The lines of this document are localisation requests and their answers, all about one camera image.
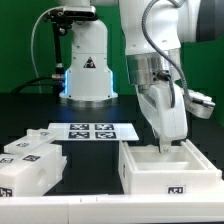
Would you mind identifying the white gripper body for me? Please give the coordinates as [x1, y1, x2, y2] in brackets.
[137, 83, 188, 141]

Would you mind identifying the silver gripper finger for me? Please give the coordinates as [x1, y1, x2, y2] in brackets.
[159, 140, 171, 153]

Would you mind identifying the white cabinet body box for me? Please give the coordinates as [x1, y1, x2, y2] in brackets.
[118, 140, 224, 195]

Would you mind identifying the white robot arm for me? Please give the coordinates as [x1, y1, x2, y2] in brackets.
[57, 0, 224, 151]

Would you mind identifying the white cabinet top block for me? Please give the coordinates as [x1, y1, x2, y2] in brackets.
[0, 144, 64, 197]

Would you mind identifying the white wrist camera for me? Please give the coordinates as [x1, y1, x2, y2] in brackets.
[185, 90, 215, 119]

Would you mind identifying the white fiducial marker base plate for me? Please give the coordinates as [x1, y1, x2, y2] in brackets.
[48, 123, 139, 141]

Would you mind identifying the white L-shaped obstacle frame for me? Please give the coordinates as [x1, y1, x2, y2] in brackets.
[0, 183, 224, 224]

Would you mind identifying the black cable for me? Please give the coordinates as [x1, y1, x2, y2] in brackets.
[11, 77, 66, 94]

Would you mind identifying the black camera on stand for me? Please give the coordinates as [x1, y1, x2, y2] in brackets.
[44, 6, 98, 83]

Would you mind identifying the white cable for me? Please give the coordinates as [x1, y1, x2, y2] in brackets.
[30, 6, 64, 94]

